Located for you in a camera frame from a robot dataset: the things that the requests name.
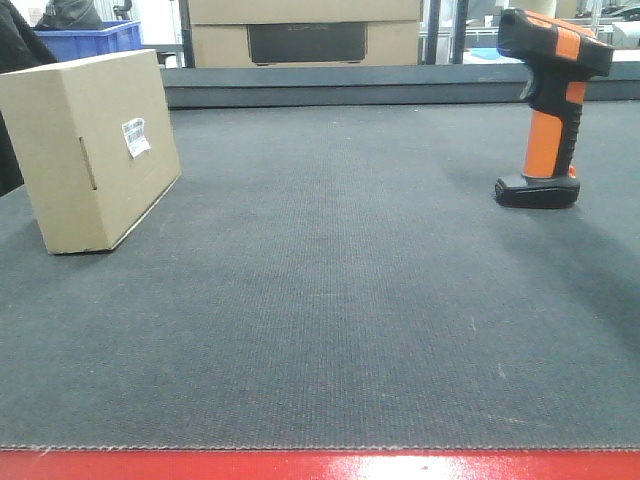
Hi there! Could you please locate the orange black barcode scanner gun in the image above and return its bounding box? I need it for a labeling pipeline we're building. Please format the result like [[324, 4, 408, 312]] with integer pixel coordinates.
[[495, 8, 614, 209]]

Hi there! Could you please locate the white barcode label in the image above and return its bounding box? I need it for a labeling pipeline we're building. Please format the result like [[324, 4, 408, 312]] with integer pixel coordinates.
[[121, 117, 151, 158]]

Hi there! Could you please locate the dark grey table mat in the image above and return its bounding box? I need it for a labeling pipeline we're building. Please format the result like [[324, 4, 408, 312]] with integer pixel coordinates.
[[1, 101, 639, 449]]

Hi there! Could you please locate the raised grey conveyor ledge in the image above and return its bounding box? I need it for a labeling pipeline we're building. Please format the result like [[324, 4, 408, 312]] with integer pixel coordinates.
[[160, 62, 640, 110]]

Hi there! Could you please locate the small brown cardboard package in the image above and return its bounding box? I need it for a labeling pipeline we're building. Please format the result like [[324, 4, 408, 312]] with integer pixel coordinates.
[[1, 49, 181, 254]]

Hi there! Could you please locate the blue plastic bin background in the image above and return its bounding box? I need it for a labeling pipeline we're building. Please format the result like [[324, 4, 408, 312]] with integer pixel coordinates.
[[35, 20, 142, 61]]

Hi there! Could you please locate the red metal table frame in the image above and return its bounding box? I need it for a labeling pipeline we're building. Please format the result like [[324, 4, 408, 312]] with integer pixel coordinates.
[[1, 450, 639, 479]]

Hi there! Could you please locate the large cardboard box black print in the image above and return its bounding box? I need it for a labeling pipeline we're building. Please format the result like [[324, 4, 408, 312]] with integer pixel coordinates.
[[188, 1, 422, 68]]

